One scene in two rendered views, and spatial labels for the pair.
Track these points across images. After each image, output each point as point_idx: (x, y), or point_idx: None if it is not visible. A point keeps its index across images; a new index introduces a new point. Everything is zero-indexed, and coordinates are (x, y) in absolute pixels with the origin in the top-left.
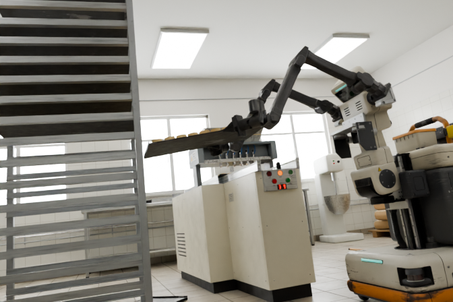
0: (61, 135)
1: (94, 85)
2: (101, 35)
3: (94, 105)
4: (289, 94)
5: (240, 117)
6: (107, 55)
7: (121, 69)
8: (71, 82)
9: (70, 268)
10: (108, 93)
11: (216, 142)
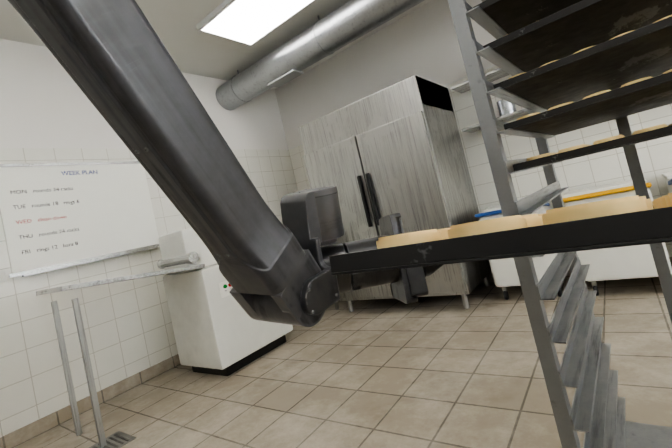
0: (542, 188)
1: (539, 89)
2: None
3: (556, 123)
4: (147, 172)
5: (387, 224)
6: None
7: (532, 36)
8: (522, 103)
9: None
10: (592, 65)
11: None
